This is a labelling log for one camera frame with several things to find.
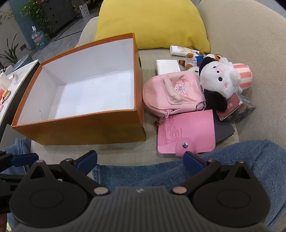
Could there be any dark printed box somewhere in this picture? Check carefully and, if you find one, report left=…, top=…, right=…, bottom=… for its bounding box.
left=216, top=92, right=256, bottom=123

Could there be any beige sofa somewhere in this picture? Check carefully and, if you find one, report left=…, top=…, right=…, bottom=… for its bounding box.
left=30, top=0, right=286, bottom=167

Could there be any person's right leg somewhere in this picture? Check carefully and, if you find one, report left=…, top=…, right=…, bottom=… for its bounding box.
left=92, top=139, right=286, bottom=232

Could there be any white rectangular box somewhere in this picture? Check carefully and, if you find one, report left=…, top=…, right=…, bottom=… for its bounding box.
left=156, top=59, right=181, bottom=75

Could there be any grey-green round bin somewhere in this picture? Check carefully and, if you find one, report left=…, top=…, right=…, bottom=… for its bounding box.
left=11, top=54, right=34, bottom=72

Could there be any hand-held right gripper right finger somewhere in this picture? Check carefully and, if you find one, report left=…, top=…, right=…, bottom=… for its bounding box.
left=172, top=151, right=255, bottom=197

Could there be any marble top table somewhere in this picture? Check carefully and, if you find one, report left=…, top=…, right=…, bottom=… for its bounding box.
left=0, top=59, right=42, bottom=143

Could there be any white cream tube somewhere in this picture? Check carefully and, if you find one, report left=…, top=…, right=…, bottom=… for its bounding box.
left=169, top=45, right=205, bottom=57

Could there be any yellow pillow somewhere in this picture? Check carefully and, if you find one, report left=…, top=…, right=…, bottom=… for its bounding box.
left=95, top=0, right=211, bottom=54

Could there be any potted narrow-leaf plant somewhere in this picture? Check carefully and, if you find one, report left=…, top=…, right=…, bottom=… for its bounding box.
left=0, top=33, right=21, bottom=67

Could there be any tall leafy plant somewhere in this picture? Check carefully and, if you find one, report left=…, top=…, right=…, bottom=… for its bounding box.
left=20, top=0, right=54, bottom=42

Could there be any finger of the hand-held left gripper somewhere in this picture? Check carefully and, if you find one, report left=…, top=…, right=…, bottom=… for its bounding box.
left=0, top=150, right=39, bottom=168
left=0, top=172, right=25, bottom=194

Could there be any dark cabinet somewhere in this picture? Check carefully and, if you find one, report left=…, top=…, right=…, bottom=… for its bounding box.
left=41, top=0, right=90, bottom=38

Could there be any pink mini backpack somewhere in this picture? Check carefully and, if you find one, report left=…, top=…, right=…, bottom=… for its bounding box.
left=142, top=71, right=207, bottom=118

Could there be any pink card holder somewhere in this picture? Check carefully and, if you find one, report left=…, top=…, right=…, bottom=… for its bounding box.
left=157, top=109, right=215, bottom=157

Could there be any water jug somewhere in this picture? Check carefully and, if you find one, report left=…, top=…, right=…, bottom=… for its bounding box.
left=31, top=26, right=49, bottom=50

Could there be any small colourful trinket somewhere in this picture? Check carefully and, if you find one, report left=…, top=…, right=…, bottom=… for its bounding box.
left=0, top=88, right=12, bottom=106

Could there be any brown bear plush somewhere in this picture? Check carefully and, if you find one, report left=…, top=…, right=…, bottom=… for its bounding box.
left=179, top=51, right=206, bottom=71

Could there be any black and white cat plush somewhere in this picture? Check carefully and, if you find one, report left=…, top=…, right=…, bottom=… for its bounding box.
left=198, top=54, right=243, bottom=111

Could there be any black notebook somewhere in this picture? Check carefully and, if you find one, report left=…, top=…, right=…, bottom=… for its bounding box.
left=212, top=110, right=236, bottom=143

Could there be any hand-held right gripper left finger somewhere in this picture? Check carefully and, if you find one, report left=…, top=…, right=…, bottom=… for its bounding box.
left=29, top=150, right=111, bottom=197

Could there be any orange cardboard box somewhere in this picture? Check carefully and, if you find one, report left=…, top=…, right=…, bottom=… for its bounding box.
left=11, top=33, right=147, bottom=146

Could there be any small white container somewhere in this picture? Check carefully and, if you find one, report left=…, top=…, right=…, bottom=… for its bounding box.
left=0, top=72, right=11, bottom=88

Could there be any pink striped plush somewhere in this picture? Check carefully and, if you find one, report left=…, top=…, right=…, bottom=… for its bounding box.
left=232, top=63, right=253, bottom=91

